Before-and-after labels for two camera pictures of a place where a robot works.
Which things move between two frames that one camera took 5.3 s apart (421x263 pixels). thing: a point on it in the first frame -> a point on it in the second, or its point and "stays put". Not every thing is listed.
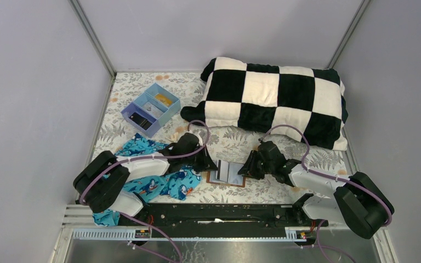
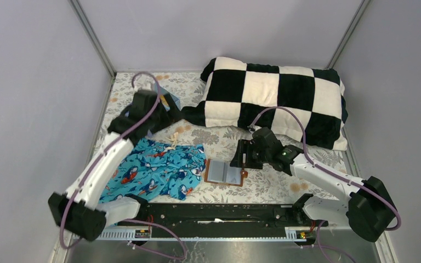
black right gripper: [255, 164] -> [244, 155]
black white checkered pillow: [309, 103] stays put
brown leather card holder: [226, 173] stays put
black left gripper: [202, 158] -> [174, 113]
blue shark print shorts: [180, 183] stays put
